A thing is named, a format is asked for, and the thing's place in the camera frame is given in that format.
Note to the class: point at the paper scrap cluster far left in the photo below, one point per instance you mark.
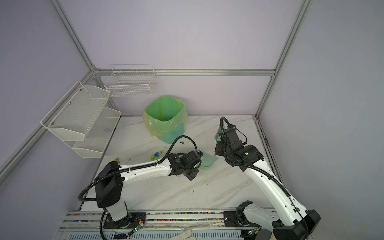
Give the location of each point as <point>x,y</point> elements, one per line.
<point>156,156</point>

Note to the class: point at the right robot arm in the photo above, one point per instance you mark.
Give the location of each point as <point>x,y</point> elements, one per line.
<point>290,220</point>

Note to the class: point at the yellow-green bin liner bag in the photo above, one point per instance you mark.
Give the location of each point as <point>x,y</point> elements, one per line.
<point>164,114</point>

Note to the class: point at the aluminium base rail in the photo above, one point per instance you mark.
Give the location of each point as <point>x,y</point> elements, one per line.
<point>205,225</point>

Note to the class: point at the green plastic dustpan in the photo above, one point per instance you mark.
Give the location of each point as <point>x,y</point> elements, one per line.
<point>207,161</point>

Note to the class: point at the white wire basket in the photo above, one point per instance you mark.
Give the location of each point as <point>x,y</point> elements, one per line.
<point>131,80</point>

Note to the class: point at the green trash bin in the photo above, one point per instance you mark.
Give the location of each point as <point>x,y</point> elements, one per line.
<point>170,136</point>

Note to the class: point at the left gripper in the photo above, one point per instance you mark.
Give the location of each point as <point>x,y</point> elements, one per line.
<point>192,176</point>

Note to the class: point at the green hand brush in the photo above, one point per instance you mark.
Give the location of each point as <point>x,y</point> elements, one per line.
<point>217,135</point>

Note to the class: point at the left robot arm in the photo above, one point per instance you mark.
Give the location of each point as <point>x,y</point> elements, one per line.
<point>106,189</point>

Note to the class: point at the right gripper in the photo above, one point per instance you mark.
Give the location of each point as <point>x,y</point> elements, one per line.
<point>217,148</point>

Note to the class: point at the white mesh lower shelf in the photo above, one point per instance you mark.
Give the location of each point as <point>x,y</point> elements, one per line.
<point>99,136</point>

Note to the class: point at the white mesh upper shelf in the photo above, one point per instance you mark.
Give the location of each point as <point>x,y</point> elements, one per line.
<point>72,118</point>

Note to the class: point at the white mesh shelf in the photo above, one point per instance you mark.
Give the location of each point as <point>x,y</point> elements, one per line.
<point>99,136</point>
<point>72,118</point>

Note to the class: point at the white glove centre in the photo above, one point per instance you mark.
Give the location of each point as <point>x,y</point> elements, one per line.
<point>186,235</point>

